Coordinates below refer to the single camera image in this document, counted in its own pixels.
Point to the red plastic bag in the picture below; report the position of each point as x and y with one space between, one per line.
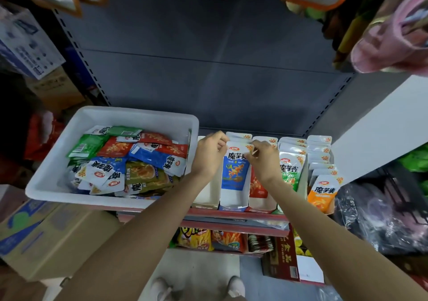
43 137

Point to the person's right hand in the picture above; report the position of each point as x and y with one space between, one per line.
264 163

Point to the row of orange chip bags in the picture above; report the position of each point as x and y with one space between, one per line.
220 240

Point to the person's left hand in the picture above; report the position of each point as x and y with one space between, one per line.
208 155

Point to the blue print cardboard carton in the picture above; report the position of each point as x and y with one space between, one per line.
60 240

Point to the person's right shoe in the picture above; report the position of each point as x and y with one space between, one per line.
235 287

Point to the stack of green packs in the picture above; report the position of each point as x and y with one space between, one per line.
414 158

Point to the hanging yellow green snack bags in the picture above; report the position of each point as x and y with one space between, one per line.
354 23

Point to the hanging pink candy bag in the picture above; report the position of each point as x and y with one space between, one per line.
394 36

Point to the white blue carton box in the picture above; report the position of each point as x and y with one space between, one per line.
27 40

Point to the person's right forearm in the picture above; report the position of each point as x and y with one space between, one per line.
341 244

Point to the dark red white-label carton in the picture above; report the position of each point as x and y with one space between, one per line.
281 264

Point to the yellow snack packets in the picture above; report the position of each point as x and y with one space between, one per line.
302 245

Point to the green display box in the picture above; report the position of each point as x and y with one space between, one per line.
301 184

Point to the plain brown cardboard carton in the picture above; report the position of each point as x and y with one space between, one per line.
57 90

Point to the black plastic wrapped bundle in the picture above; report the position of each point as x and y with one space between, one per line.
381 217

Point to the white plastic bin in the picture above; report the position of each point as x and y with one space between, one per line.
53 170

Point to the red display box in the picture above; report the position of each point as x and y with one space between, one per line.
262 205

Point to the blue display box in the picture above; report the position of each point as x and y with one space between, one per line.
235 207

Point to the gold display box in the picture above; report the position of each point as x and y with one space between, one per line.
211 194

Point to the orange display box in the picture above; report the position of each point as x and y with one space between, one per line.
338 177

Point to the person's shoe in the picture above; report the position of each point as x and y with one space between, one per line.
160 289
235 287

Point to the pile of snack packets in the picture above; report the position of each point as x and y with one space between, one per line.
127 160

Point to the person's left shoe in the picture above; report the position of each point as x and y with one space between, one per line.
160 289

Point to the person's left forearm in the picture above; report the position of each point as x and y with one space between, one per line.
134 244

